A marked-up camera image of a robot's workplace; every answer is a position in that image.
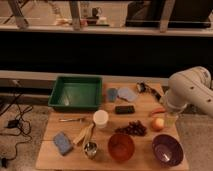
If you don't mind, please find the wooden board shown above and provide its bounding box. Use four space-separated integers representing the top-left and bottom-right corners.
35 82 190 171

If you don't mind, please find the purple plastic bowl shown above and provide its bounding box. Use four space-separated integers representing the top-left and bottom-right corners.
152 134 184 167

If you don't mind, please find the metal fork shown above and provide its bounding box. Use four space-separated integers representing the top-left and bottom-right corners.
59 117 85 122

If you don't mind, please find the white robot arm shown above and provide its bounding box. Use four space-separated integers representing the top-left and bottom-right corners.
161 66 213 127

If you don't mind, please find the yellow banana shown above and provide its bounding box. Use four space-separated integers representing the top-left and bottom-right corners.
73 123 94 145

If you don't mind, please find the red chili pepper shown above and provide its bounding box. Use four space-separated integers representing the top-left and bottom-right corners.
149 108 166 117

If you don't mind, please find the yellow red apple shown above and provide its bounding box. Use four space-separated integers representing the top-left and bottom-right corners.
151 118 165 131

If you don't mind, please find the black metal tool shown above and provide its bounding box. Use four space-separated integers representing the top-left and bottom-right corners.
136 82 161 101

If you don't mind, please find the blue sponge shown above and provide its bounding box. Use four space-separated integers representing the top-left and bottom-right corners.
53 132 73 156

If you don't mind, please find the green plastic tray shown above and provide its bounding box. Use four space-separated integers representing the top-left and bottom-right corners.
48 76 102 112

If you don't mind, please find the black rectangular block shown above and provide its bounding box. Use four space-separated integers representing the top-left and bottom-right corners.
115 105 135 114

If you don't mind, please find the black power adapter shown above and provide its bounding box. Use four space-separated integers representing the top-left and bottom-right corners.
7 119 19 129

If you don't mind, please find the dark grape bunch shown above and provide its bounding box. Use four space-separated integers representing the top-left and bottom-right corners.
115 121 147 136

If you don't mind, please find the orange plastic bowl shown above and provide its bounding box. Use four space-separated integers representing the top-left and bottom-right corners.
107 133 135 162

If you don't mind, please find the small metal cup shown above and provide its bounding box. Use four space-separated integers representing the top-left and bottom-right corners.
84 142 98 159

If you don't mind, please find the black power cable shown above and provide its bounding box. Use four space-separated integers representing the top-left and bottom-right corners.
0 92 34 163

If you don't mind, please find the white paper cup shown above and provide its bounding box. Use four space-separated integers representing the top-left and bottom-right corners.
93 110 109 129

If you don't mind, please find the dark blue cloth piece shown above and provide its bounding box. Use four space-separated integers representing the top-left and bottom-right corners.
107 88 118 102

